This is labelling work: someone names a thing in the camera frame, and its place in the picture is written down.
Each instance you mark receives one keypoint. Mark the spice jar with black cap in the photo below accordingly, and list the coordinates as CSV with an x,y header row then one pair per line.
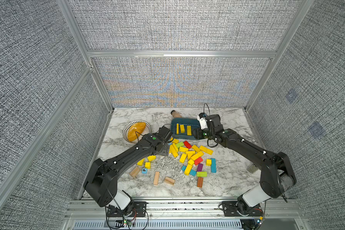
x,y
175,114

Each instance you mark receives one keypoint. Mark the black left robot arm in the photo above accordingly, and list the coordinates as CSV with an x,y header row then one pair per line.
x,y
101,180

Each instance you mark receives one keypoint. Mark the red block lower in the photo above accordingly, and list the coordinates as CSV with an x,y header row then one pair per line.
x,y
198,161

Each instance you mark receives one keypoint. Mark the natural wood block left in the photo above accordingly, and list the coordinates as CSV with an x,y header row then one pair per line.
x,y
135,172

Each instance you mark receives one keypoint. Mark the orange brown block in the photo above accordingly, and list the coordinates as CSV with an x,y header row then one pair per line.
x,y
200,182

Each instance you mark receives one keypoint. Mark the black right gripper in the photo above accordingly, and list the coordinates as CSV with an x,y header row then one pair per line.
x,y
198,133

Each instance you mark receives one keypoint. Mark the teal long block right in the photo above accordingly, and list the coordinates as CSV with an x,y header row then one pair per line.
x,y
213,165

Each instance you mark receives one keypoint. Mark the natural wood arch block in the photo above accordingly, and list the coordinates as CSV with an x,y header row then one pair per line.
x,y
169,181

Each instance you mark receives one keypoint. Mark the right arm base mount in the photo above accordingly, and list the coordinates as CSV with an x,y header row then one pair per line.
x,y
240,209

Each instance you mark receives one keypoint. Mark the yellow block front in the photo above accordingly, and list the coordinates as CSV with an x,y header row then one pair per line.
x,y
188,169

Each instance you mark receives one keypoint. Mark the natural wood block front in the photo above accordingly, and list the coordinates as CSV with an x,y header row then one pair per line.
x,y
156,178

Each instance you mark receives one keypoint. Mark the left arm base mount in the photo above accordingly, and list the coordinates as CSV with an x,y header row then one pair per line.
x,y
134,209

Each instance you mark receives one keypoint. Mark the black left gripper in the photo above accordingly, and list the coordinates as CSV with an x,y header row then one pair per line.
x,y
166,151

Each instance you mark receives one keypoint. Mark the orange sesame bread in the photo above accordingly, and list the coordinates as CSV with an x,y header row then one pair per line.
x,y
135,130

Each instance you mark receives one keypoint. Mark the teal plastic bin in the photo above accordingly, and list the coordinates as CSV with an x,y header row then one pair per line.
x,y
191,127

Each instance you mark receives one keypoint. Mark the lime green block front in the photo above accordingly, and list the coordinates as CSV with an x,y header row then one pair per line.
x,y
201,174

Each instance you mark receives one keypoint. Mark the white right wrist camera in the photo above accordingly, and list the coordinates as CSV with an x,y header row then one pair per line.
x,y
202,120

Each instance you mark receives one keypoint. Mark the purple block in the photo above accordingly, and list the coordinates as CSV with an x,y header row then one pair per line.
x,y
199,167

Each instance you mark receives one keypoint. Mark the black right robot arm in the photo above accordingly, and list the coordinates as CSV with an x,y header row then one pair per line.
x,y
277,175

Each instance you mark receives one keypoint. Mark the patterned white plate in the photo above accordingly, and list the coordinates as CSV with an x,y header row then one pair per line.
x,y
147,130

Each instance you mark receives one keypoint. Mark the red long block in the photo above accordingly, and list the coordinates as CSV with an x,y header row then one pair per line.
x,y
187,144

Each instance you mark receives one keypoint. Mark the yellow block right end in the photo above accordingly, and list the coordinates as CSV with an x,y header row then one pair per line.
x,y
206,150

